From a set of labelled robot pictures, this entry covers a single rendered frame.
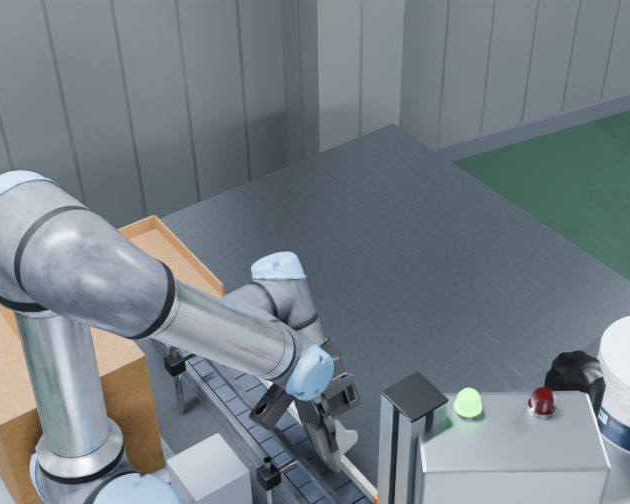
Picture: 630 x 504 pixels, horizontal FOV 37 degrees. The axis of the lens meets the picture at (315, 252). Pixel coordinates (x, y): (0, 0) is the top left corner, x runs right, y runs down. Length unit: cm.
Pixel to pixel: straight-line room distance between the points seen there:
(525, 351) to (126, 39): 171
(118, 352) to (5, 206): 47
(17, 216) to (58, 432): 33
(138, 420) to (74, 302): 58
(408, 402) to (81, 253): 37
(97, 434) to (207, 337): 24
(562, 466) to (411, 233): 133
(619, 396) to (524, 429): 74
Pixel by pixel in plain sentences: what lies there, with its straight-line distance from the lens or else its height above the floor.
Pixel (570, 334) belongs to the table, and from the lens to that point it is 197.
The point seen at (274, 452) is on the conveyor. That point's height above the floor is 88.
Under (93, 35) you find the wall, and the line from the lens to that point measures 306.
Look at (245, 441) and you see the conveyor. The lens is 169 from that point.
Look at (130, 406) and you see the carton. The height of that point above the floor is 103.
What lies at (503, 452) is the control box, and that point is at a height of 147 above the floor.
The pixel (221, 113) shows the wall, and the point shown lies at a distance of 332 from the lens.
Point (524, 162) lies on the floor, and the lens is 396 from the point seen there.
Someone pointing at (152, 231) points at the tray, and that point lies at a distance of 221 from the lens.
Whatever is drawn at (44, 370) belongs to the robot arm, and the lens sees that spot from 122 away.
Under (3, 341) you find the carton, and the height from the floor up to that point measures 112.
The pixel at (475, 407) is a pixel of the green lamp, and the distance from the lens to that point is 91.
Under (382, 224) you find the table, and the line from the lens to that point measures 219.
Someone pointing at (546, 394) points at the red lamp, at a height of 150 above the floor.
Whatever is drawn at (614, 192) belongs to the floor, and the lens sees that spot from 386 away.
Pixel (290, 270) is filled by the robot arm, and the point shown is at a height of 124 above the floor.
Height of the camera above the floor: 217
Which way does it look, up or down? 39 degrees down
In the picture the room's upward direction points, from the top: 1 degrees counter-clockwise
